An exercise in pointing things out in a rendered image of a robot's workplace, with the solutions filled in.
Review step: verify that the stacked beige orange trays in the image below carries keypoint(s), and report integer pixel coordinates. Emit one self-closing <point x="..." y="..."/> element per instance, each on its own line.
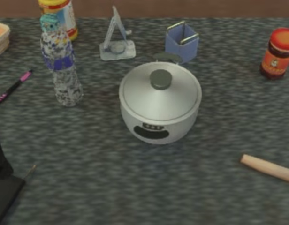
<point x="0" y="38"/>

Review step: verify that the yellow lidded printed canister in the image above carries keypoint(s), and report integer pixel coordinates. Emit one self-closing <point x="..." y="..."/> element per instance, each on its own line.
<point x="68" y="17"/>

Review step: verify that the orange jar with red lid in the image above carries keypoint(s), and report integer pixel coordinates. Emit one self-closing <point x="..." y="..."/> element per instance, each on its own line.
<point x="276" y="55"/>

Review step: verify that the silver pot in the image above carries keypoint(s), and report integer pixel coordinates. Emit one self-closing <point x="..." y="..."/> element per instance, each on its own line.
<point x="158" y="126"/>

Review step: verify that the clear plastic water bottle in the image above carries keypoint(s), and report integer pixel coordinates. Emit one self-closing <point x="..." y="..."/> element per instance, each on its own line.
<point x="62" y="68"/>

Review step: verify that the silver pot lid grey knob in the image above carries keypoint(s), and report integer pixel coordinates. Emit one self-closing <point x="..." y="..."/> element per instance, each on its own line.
<point x="144" y="96"/>

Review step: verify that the clear acrylic phone stand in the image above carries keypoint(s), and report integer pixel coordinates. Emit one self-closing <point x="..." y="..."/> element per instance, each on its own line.
<point x="116" y="45"/>

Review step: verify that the black pen pink grip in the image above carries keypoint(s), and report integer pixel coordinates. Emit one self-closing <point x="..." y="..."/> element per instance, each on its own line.
<point x="12" y="89"/>

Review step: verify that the thin wooden stick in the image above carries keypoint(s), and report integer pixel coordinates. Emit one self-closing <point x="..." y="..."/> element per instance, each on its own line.
<point x="30" y="172"/>

